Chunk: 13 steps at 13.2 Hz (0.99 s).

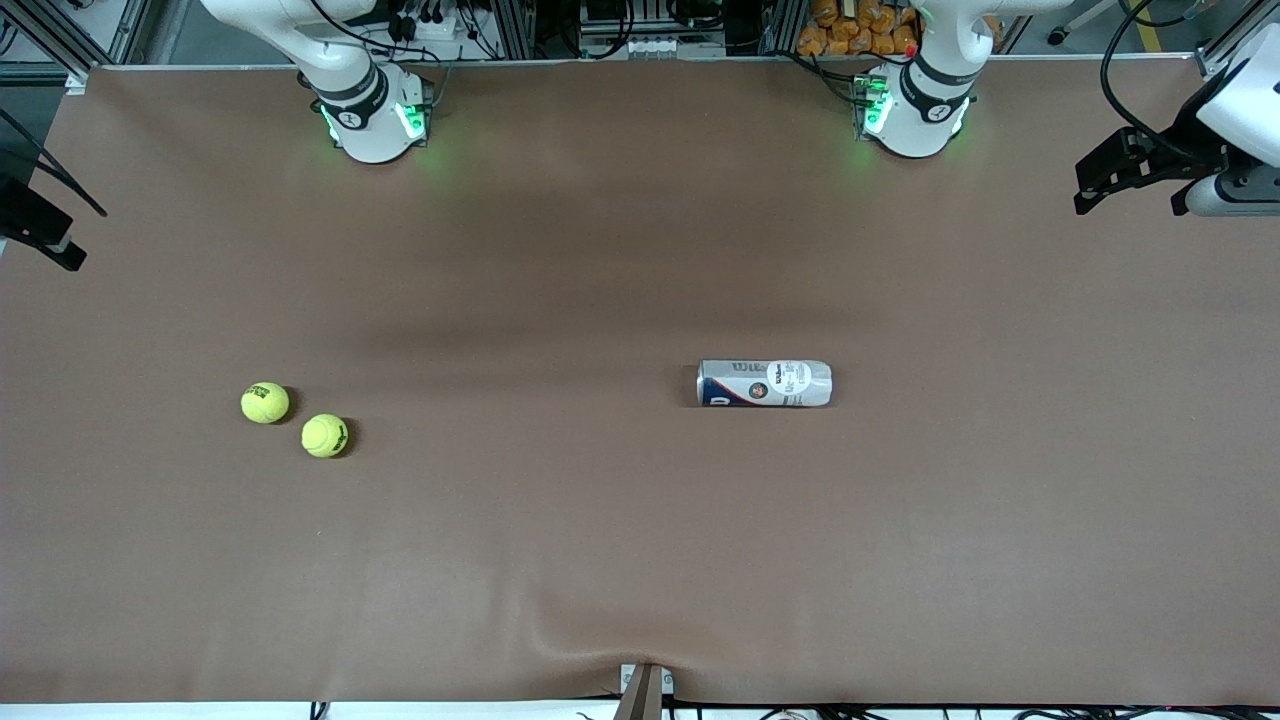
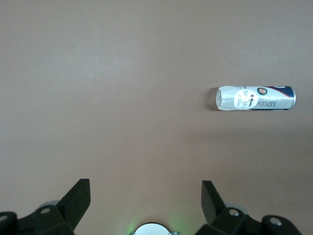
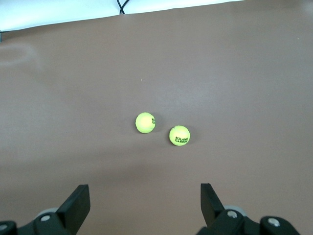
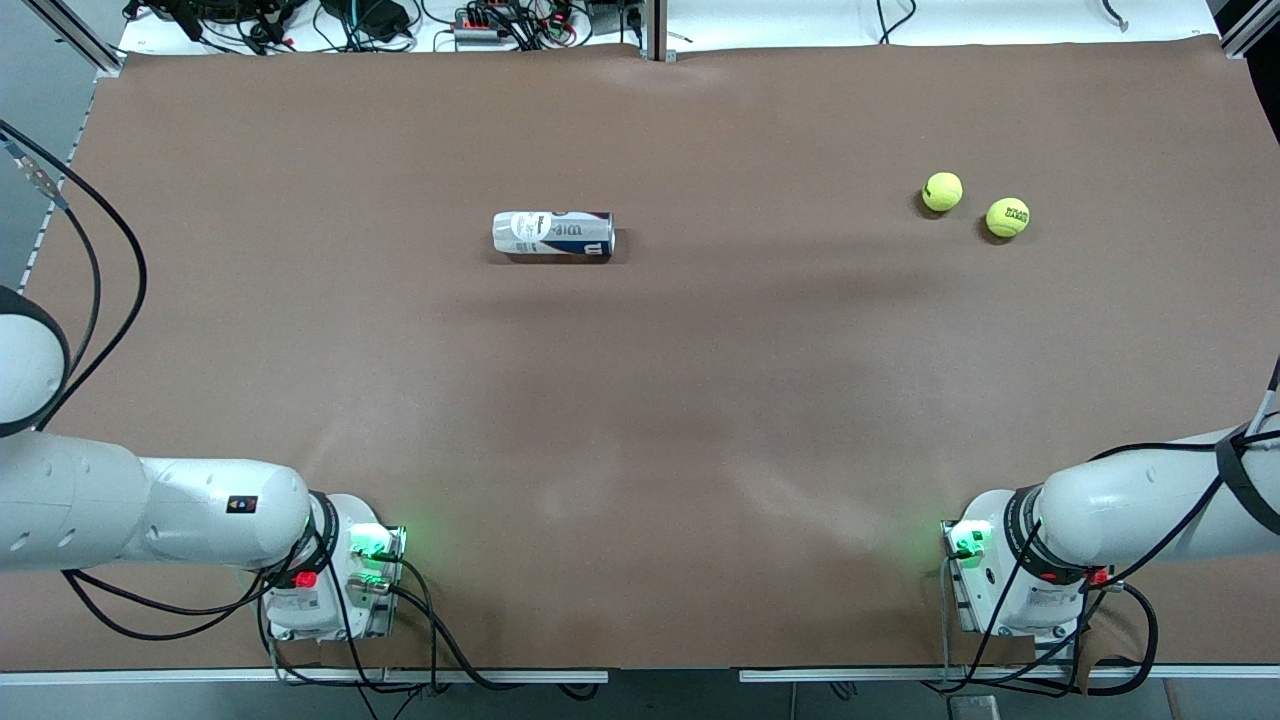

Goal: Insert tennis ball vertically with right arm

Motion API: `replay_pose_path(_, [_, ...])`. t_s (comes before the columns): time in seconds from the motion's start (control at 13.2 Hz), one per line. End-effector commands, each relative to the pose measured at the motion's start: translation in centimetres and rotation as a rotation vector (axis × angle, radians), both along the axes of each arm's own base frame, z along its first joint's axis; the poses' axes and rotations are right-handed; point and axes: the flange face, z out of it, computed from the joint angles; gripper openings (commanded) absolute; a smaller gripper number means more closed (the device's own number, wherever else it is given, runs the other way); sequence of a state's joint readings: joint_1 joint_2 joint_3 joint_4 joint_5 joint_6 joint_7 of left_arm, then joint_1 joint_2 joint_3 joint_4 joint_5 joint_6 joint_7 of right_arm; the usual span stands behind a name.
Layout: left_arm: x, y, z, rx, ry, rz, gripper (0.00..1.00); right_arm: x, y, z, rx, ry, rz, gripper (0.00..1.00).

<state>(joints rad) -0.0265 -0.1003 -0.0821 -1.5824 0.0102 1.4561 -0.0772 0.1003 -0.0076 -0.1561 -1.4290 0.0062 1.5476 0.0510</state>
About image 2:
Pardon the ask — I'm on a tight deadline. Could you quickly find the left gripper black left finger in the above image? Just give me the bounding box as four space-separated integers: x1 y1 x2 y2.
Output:
0 178 91 235

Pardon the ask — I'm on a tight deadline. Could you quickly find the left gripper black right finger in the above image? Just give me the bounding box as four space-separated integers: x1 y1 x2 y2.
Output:
195 180 302 235

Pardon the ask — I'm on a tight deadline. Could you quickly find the white blue tennis ball can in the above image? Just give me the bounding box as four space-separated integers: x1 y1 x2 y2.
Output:
210 85 297 112

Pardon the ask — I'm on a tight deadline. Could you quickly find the brown table mat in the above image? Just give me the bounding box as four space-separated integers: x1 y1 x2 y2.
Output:
0 0 313 235

